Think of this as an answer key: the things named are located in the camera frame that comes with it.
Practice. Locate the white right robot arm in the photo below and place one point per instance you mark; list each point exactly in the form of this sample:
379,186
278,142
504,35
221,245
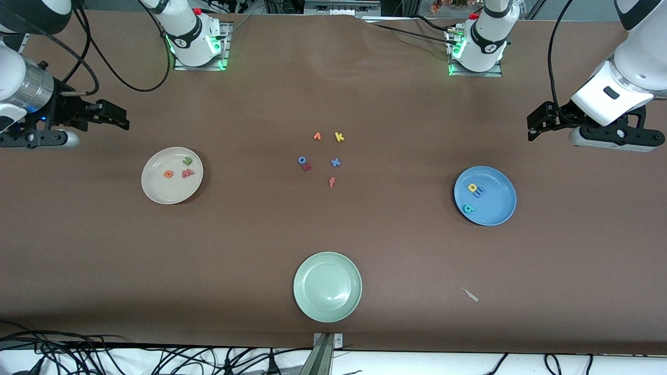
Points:
15,78

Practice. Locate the grey power strip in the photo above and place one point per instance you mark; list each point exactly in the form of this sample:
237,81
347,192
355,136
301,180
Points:
338,8

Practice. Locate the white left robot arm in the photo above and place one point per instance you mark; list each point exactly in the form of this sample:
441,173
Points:
646,57

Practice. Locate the brown table cover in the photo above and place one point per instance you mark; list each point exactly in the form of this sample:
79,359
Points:
156,260

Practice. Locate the beige plate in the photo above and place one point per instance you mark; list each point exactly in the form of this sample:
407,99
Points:
167,190

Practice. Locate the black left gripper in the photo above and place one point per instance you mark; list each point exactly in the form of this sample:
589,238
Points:
565,114

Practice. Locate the blue plate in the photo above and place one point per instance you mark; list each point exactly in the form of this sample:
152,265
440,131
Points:
495,203

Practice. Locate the white paper scrap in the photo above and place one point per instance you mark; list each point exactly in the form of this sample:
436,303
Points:
471,296

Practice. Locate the green plate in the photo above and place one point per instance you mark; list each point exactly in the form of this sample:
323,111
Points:
327,286

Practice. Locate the metal mount post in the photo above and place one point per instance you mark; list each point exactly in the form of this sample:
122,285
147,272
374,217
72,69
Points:
323,359

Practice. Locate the red letter w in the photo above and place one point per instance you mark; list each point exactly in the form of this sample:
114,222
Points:
187,173

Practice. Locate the blue letter m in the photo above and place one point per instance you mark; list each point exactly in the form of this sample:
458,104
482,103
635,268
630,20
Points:
479,194

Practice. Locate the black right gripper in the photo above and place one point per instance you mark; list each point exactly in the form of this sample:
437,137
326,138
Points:
65,108

